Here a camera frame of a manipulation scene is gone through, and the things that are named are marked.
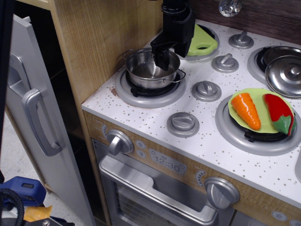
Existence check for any black braided cable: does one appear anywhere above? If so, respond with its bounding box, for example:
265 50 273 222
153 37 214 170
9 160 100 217
0 187 25 226

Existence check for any orange toy carrot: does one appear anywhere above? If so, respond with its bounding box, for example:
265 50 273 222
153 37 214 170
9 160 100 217
230 93 261 130

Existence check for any silver oven dial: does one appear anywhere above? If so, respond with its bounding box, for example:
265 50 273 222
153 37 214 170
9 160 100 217
107 129 134 156
204 177 240 210

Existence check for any oven clock display panel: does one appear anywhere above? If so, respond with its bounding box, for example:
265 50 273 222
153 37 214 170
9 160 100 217
149 149 187 175

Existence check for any front left black burner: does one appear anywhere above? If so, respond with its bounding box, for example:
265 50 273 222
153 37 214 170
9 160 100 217
125 72 181 97

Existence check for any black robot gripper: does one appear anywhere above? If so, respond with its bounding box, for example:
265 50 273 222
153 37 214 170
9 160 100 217
150 0 195 71

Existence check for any grey stove knob front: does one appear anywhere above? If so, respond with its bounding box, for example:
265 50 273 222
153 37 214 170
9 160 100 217
166 112 200 138

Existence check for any silver oven dial left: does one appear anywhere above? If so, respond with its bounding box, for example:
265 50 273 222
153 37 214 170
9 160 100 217
107 129 134 156

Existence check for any black burner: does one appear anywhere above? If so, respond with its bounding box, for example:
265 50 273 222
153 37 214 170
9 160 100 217
229 115 288 142
125 72 181 97

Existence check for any light green plastic plate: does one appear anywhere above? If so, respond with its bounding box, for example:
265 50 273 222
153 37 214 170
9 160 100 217
228 88 297 133

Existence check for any back left burner ring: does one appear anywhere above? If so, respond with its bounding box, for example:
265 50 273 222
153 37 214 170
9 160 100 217
185 23 221 61

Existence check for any silver oven door handle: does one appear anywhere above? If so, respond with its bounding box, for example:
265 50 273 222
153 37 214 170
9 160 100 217
99 155 219 226

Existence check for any grey stove knob back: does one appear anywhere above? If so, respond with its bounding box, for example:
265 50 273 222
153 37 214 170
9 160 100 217
228 31 254 49

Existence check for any front right black burner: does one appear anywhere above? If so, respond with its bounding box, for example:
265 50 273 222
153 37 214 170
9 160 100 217
229 115 288 142

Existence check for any stainless steel pot lid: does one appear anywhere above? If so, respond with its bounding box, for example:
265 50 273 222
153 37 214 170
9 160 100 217
265 56 301 99

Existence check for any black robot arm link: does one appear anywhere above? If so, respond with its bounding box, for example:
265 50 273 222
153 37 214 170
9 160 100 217
0 0 16 151

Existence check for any blue plastic device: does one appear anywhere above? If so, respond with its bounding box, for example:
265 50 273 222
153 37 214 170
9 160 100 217
0 176 47 206

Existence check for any grey stove knob upper middle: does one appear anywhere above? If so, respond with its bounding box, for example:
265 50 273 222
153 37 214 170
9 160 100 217
211 53 239 73

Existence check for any grey fridge door handle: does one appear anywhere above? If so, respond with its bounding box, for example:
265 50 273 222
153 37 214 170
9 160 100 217
22 88 62 157

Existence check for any grey stove knob lower middle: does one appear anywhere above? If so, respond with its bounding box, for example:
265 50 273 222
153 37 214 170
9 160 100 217
191 81 222 102

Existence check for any green plastic cutting board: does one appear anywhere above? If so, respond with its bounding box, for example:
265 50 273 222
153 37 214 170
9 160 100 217
188 24 218 56

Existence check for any silver oven dial right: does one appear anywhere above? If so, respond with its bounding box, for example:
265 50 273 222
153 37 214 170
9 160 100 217
204 177 240 210

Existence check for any grey fridge door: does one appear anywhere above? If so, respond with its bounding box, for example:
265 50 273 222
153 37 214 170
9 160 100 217
6 16 95 226

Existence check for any clear crystal faucet knob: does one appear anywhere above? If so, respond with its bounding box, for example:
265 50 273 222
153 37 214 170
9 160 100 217
218 0 243 17

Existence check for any small stainless steel pot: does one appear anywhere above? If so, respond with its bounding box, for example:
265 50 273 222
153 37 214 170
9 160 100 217
122 48 186 89

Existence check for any steel pot on back burner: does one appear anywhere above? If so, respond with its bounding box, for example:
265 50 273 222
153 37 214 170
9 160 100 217
262 46 301 67

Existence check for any grey stove knob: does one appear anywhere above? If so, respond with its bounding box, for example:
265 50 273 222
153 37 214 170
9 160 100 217
211 53 239 73
228 31 254 49
166 112 200 138
191 81 222 102

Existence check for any red toy chili pepper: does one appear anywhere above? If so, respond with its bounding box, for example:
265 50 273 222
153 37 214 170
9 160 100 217
262 94 295 136

